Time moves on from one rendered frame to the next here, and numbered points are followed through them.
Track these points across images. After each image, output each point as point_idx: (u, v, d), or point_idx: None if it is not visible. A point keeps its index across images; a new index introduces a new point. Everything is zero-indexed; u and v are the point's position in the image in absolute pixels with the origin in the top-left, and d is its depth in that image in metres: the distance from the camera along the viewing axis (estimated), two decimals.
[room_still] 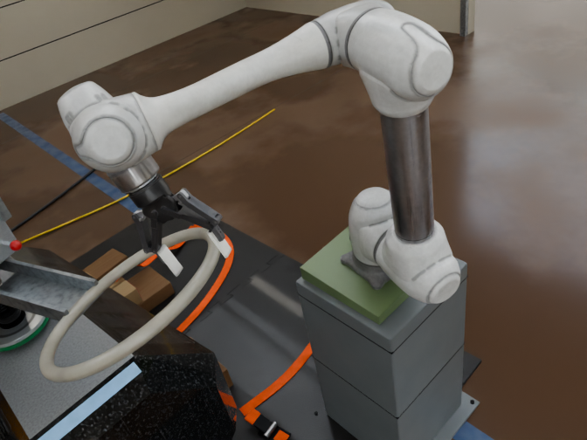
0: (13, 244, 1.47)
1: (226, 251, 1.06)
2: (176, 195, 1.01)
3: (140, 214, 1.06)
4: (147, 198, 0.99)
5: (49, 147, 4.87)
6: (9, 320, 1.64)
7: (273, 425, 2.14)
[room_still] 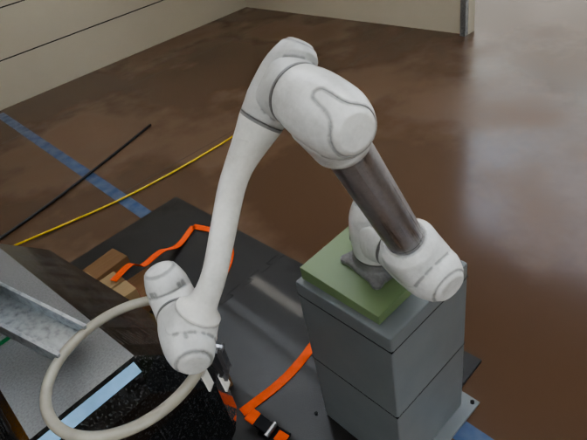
0: None
1: (227, 387, 1.41)
2: (216, 347, 1.31)
3: None
4: None
5: (49, 147, 4.87)
6: None
7: (273, 425, 2.14)
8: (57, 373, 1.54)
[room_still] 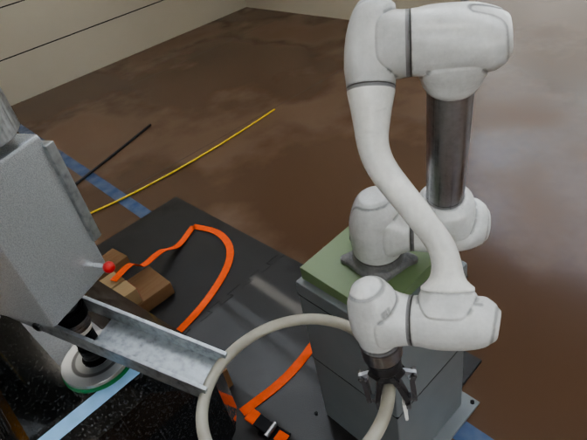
0: (107, 266, 1.31)
1: (408, 415, 1.25)
2: (410, 372, 1.15)
3: (364, 375, 1.17)
4: (390, 374, 1.11)
5: None
6: (95, 357, 1.49)
7: (273, 425, 2.14)
8: (57, 373, 1.54)
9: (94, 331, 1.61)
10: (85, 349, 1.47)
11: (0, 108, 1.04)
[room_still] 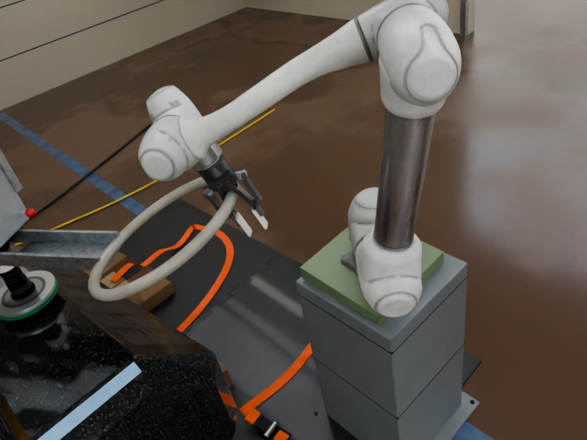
0: (29, 211, 1.60)
1: (265, 224, 1.39)
2: (238, 172, 1.31)
3: (207, 191, 1.34)
4: (217, 173, 1.28)
5: (49, 147, 4.87)
6: (22, 291, 1.75)
7: (273, 425, 2.14)
8: (57, 373, 1.54)
9: (53, 284, 1.79)
10: (11, 283, 1.72)
11: None
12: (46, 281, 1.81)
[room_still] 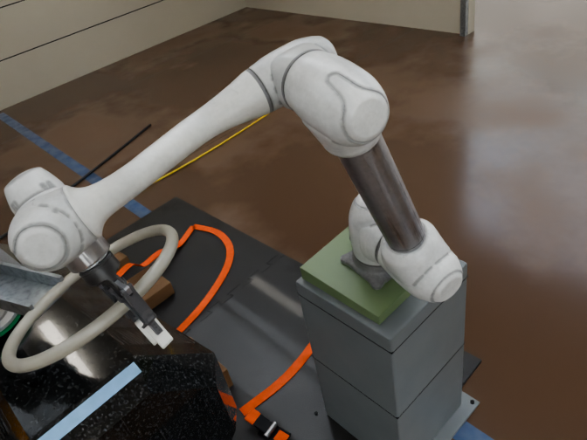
0: None
1: (163, 343, 1.09)
2: (120, 286, 1.01)
3: None
4: (89, 282, 1.01)
5: (49, 147, 4.87)
6: None
7: (273, 425, 2.14)
8: (57, 373, 1.54)
9: (3, 325, 1.66)
10: None
11: None
12: (4, 317, 1.69)
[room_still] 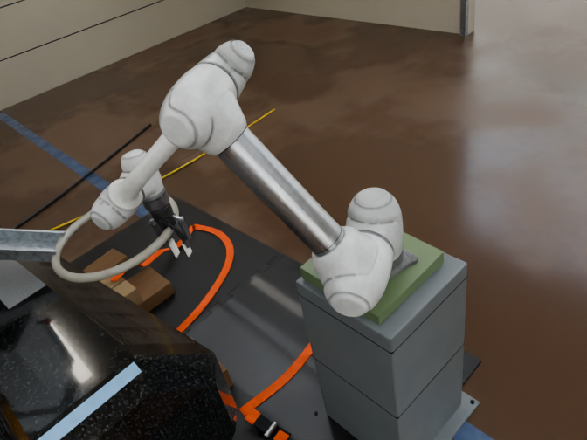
0: None
1: (189, 253, 1.89)
2: (177, 217, 1.79)
3: (153, 221, 1.82)
4: (160, 216, 1.75)
5: (49, 147, 4.87)
6: None
7: (273, 425, 2.14)
8: (57, 373, 1.54)
9: None
10: None
11: None
12: None
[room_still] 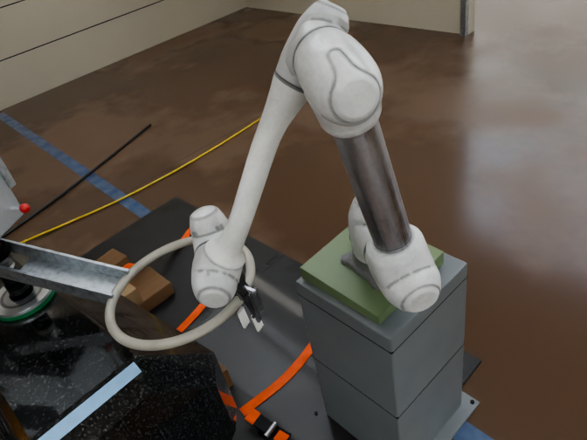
0: (23, 207, 1.63)
1: (259, 327, 1.55)
2: (249, 290, 1.44)
3: None
4: None
5: (49, 147, 4.87)
6: (20, 292, 1.79)
7: (273, 425, 2.14)
8: (57, 373, 1.54)
9: None
10: (10, 285, 1.76)
11: None
12: None
